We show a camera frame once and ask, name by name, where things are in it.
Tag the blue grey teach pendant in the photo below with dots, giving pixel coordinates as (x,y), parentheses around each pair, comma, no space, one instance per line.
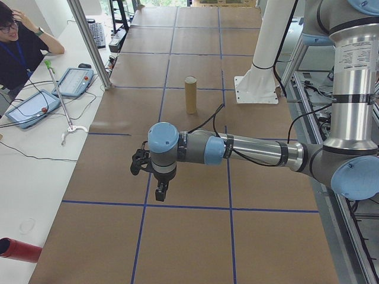
(28,109)
(74,83)

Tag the aluminium profile post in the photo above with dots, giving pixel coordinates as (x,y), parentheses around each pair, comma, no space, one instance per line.
(91,44)

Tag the black metal rack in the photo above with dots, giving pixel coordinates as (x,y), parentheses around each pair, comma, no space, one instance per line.
(118,17)

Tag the black keyboard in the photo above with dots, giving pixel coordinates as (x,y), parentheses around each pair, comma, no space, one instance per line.
(97,35)

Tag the white desk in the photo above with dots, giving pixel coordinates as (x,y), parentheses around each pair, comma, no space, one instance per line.
(35,177)

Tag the brown cardboard tube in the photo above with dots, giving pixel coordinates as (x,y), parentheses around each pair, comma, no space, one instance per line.
(191,97)

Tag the person in black shirt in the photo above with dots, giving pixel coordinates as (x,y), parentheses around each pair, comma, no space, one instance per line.
(17,50)

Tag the black computer mouse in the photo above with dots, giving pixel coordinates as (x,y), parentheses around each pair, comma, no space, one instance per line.
(85,65)

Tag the white column stand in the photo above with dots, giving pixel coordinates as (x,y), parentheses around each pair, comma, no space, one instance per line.
(266,44)

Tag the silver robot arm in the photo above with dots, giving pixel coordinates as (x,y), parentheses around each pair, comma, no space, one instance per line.
(257,151)

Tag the red tube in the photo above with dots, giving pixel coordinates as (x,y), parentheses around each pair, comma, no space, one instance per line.
(20,251)

